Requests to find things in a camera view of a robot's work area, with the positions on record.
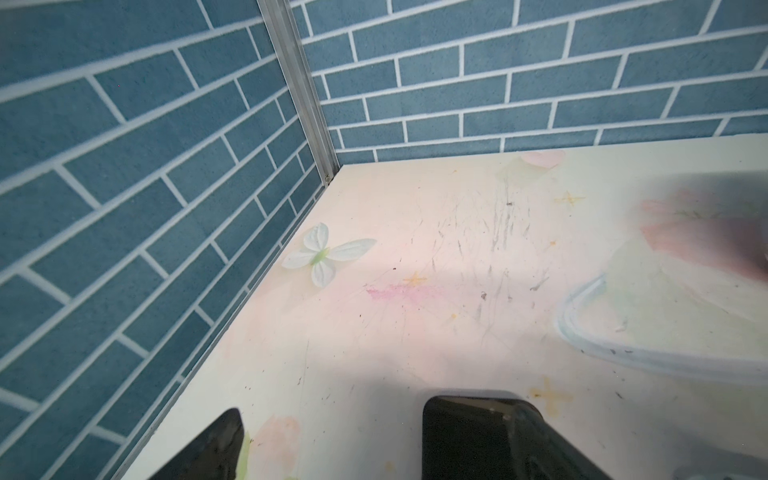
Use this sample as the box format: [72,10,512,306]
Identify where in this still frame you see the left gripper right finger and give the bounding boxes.
[421,395,608,479]

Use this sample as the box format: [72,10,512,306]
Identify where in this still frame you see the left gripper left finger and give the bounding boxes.
[150,408,245,480]

